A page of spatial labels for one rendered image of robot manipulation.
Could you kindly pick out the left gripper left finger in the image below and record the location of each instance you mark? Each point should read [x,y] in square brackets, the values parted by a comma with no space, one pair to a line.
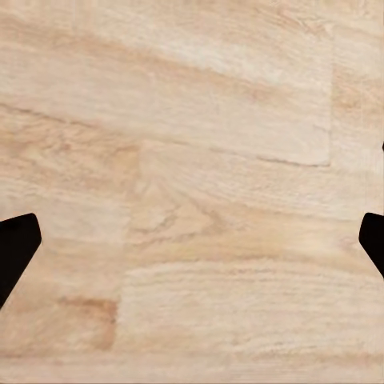
[20,238]

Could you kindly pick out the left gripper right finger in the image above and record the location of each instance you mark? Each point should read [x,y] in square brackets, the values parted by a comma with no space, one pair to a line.
[371,237]

